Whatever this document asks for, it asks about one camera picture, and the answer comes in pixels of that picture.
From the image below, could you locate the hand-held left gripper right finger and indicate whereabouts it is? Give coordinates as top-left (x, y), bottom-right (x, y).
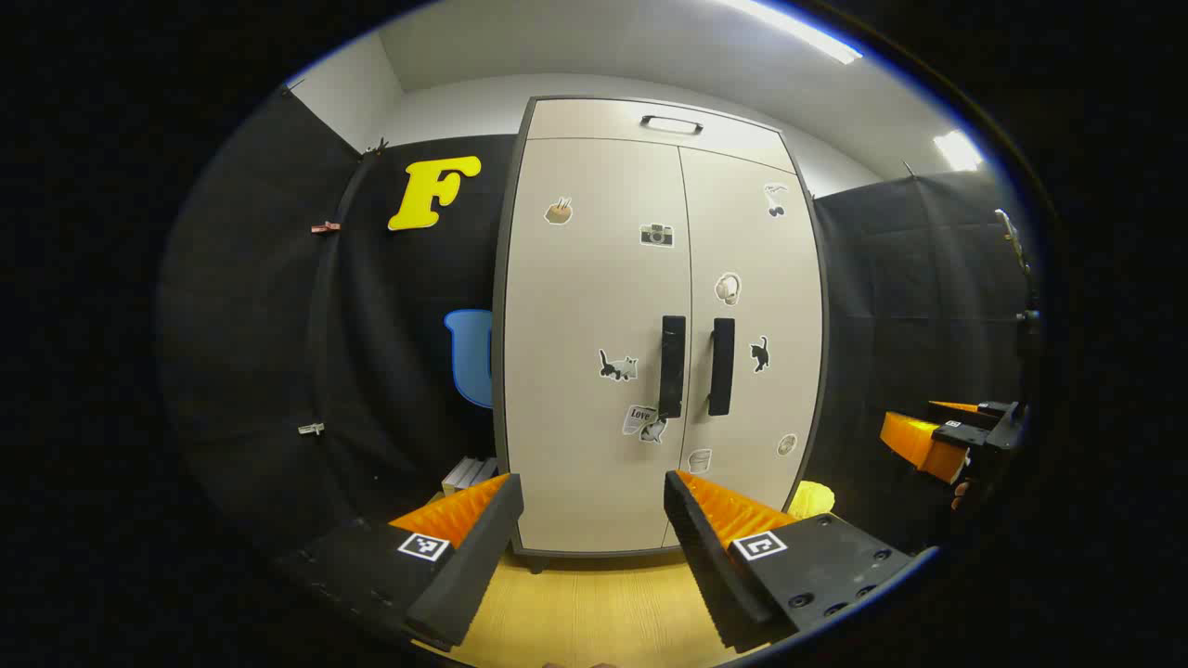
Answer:
top-left (663, 469), bottom-right (920, 653)

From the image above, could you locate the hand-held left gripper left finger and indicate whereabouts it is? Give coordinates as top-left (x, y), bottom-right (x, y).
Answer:
top-left (278, 473), bottom-right (525, 652)

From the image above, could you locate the black door handle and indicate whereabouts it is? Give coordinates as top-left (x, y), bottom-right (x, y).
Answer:
top-left (708, 318), bottom-right (736, 417)
top-left (658, 315), bottom-right (688, 419)

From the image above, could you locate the beige cabinet door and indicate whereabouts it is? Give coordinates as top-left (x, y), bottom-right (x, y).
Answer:
top-left (501, 139), bottom-right (692, 555)
top-left (664, 147), bottom-right (827, 548)

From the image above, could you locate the beige double-door shoe cabinet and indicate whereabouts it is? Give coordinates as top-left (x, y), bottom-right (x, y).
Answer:
top-left (492, 96), bottom-right (830, 572)

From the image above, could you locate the stack of grey boards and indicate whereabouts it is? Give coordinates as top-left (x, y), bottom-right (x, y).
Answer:
top-left (442, 456), bottom-right (500, 497)

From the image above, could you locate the dark stand pole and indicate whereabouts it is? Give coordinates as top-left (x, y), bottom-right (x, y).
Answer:
top-left (995, 209), bottom-right (1042, 372)

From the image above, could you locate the yellow spiky ball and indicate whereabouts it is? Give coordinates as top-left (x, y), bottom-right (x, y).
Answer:
top-left (787, 481), bottom-right (836, 520)

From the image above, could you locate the short ceiling light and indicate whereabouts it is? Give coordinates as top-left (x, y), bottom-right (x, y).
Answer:
top-left (933, 130), bottom-right (983, 173)

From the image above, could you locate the black backdrop cloth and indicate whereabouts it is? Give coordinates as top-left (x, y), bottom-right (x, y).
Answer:
top-left (158, 88), bottom-right (1045, 558)

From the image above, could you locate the long ceiling light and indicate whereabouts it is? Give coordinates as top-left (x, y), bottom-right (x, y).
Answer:
top-left (724, 0), bottom-right (864, 66)

